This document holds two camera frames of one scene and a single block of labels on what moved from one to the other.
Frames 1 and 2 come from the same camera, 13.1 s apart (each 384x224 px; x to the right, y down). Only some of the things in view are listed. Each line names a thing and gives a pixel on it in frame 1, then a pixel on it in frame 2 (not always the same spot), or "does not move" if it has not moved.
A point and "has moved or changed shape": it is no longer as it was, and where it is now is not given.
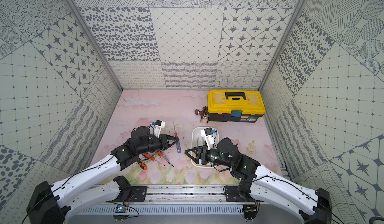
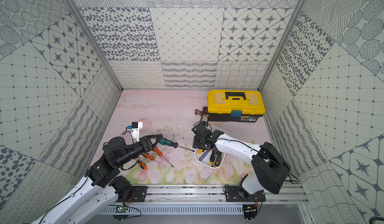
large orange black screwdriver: x=159 y=153 does not move
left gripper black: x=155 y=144 -> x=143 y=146
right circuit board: x=250 y=211 does not move
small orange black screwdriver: x=142 y=165 does not move
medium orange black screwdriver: x=148 y=155 does not move
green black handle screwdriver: x=161 y=153 has moved or changed shape
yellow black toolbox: x=235 y=105 does not move
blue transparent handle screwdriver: x=177 y=143 has moved or changed shape
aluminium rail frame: x=185 y=195 does not move
